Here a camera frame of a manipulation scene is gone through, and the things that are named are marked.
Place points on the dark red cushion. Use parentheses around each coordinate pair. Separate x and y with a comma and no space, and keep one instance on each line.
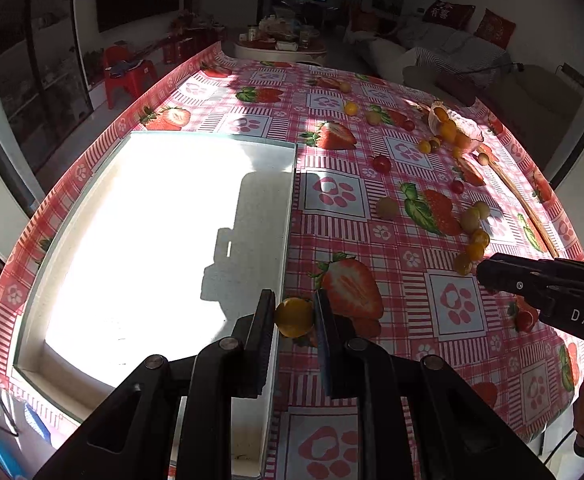
(452,15)

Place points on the yellow cherry tomato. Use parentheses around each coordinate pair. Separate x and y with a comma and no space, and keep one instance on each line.
(294,317)
(424,147)
(351,109)

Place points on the brown round fruit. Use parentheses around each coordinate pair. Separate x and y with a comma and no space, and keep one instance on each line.
(483,159)

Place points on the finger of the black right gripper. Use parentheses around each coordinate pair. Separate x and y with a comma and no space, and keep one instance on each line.
(562,279)

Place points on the round coffee table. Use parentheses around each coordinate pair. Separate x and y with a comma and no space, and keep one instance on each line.
(275,52)

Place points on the green-brown round fruit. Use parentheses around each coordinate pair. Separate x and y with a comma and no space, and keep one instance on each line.
(387,209)

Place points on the orange kumquat in bowl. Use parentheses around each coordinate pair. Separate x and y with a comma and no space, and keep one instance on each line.
(448,131)

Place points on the red cherry tomato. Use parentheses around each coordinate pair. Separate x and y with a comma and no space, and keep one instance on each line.
(381,164)

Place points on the glass fruit bowl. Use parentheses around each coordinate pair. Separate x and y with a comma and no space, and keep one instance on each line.
(470,135)

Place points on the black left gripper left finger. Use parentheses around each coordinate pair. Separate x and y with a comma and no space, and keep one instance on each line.
(255,332)

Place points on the strawberry pattern tablecloth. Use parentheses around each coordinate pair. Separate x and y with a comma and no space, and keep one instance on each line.
(452,387)

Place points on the wooden tongs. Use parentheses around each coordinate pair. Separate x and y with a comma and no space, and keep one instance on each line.
(517,194)

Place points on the white sofa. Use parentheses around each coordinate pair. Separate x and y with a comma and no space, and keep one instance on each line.
(435,48)

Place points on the red plastic stool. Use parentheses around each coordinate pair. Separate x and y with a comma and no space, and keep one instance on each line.
(124,70)

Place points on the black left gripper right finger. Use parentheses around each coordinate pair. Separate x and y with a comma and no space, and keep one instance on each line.
(340,350)

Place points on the white rectangular tray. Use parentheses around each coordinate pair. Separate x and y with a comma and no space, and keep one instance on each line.
(128,328)

